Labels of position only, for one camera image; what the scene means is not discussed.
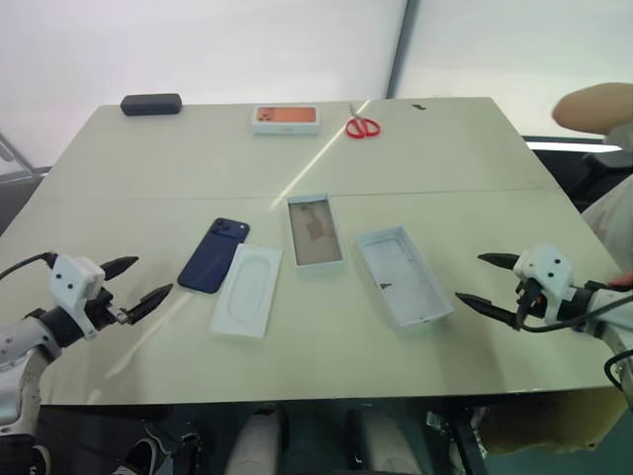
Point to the white and black sneaker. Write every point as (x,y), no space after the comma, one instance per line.
(146,452)

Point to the white phone box lid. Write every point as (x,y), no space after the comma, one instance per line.
(405,277)

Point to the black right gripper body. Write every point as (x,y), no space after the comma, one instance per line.
(529,297)

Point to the white moulded tray insert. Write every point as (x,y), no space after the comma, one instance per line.
(247,292)

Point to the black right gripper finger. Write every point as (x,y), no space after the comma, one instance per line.
(487,307)
(497,260)

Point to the black desk with white edge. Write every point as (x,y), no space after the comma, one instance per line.
(569,163)

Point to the white box with orange phone print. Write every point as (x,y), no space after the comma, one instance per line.
(287,118)

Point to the dark metal pole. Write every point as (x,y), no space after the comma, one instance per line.
(399,49)

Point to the dark blue smartphone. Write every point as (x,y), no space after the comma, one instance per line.
(212,257)

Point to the small black clip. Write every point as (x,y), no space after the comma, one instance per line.
(420,106)

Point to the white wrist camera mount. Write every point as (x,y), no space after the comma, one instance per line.
(74,279)
(544,267)

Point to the black oblong case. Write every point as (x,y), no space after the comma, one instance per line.
(151,104)

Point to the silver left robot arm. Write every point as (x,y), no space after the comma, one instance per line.
(15,346)

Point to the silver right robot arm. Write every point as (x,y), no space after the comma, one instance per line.
(613,309)

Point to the person's white shirt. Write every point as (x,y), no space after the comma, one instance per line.
(615,218)

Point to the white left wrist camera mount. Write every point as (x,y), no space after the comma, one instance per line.
(74,279)

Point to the person's bare forearm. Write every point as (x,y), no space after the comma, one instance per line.
(593,109)

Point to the person's tan trousers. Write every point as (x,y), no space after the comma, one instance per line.
(544,420)

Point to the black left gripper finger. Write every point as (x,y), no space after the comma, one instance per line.
(151,302)
(118,267)

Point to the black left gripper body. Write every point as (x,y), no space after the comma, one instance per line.
(103,312)

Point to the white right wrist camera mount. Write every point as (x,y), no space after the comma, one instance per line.
(544,267)

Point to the grey metal frame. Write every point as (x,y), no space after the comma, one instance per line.
(20,170)

